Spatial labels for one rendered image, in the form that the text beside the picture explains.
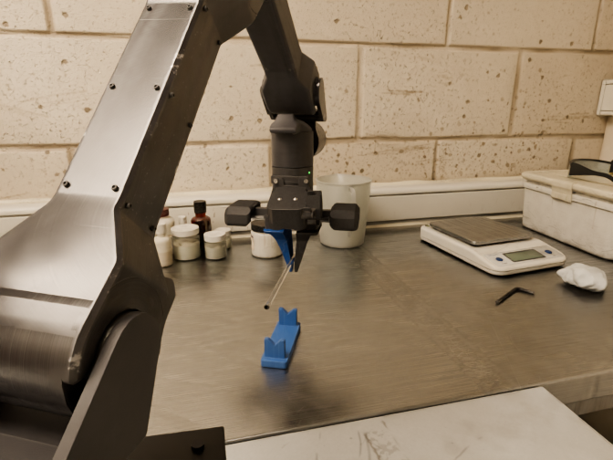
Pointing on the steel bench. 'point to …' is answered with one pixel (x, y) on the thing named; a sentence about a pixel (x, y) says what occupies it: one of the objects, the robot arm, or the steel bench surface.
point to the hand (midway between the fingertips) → (293, 248)
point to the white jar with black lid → (263, 242)
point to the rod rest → (281, 340)
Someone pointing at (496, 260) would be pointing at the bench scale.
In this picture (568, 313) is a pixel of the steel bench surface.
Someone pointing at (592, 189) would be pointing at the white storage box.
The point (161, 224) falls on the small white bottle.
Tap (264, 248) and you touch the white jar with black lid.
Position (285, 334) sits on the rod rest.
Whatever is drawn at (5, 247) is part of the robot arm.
